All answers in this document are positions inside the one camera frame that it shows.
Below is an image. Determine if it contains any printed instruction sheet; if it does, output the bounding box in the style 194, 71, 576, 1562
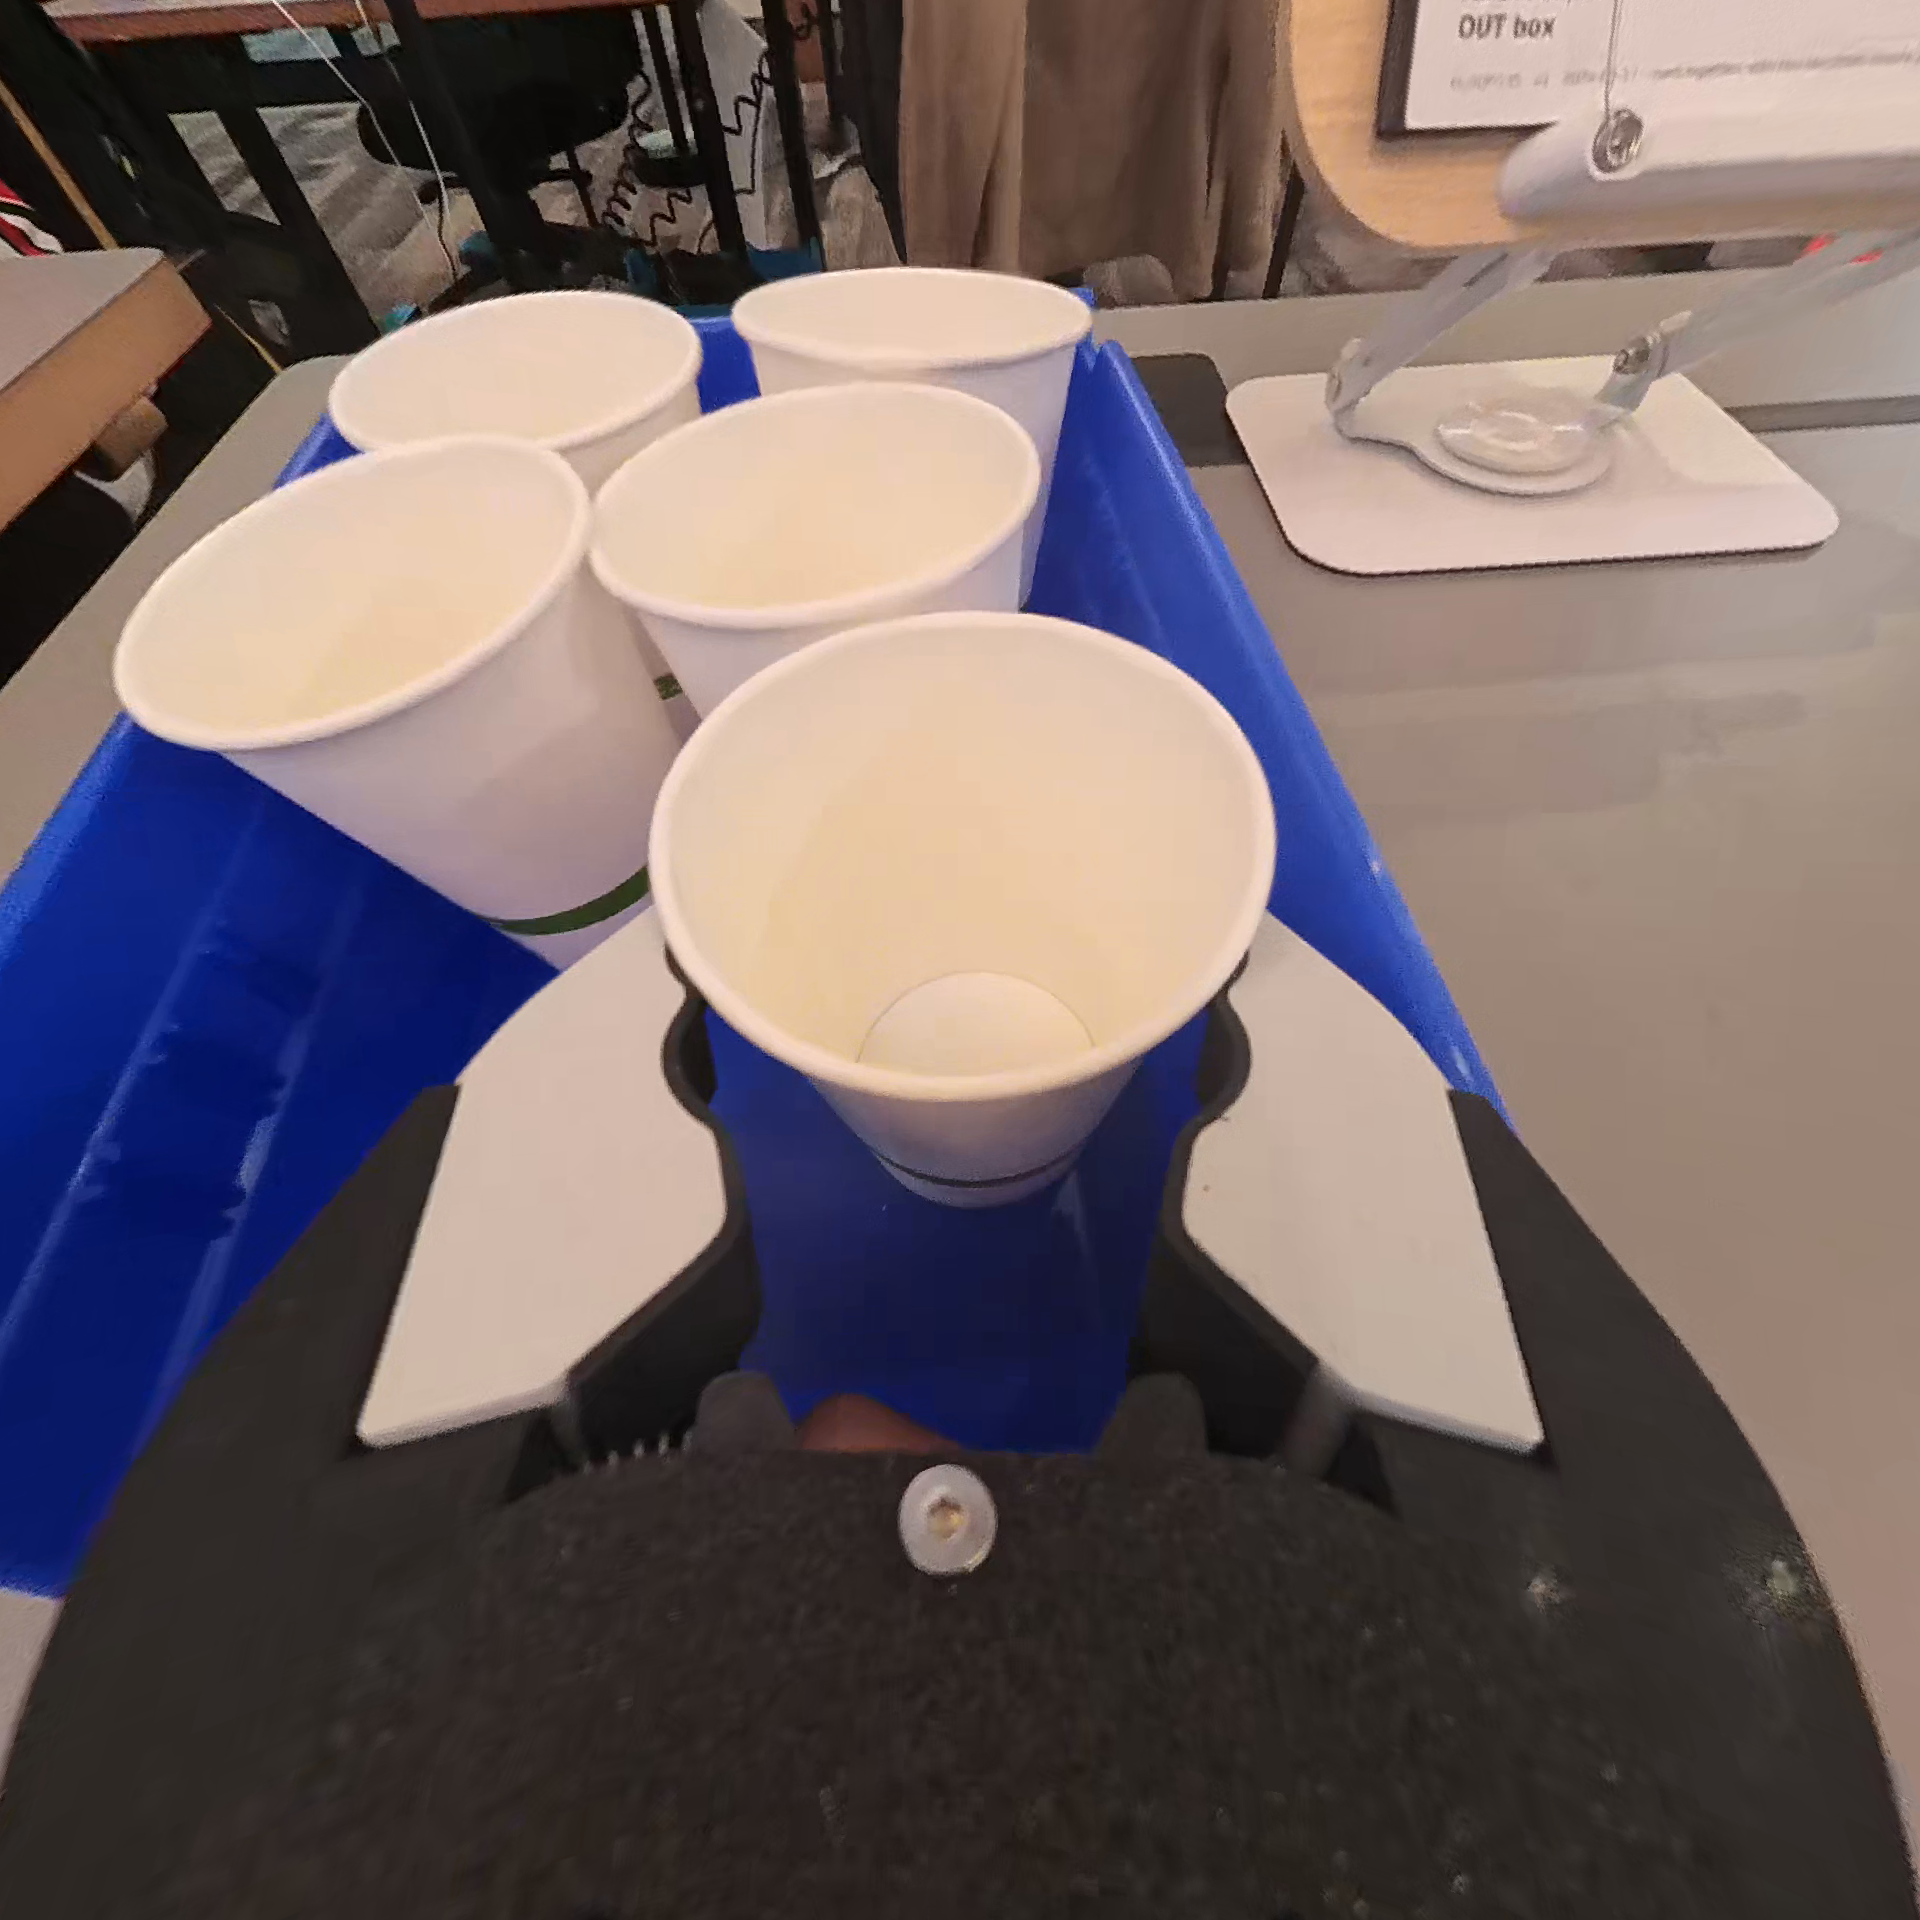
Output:
1377, 0, 1920, 141

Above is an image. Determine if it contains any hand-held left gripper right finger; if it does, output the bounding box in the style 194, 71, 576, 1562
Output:
1132, 907, 1541, 1473

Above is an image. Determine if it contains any person's left hand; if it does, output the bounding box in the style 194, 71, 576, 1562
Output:
794, 1390, 951, 1456

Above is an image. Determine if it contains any wood-edged table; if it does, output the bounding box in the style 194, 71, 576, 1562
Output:
0, 243, 212, 525

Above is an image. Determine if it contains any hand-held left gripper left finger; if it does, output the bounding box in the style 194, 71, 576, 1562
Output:
352, 907, 758, 1464

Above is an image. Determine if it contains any blue plastic bin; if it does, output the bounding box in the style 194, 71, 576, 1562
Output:
0, 288, 1506, 1604

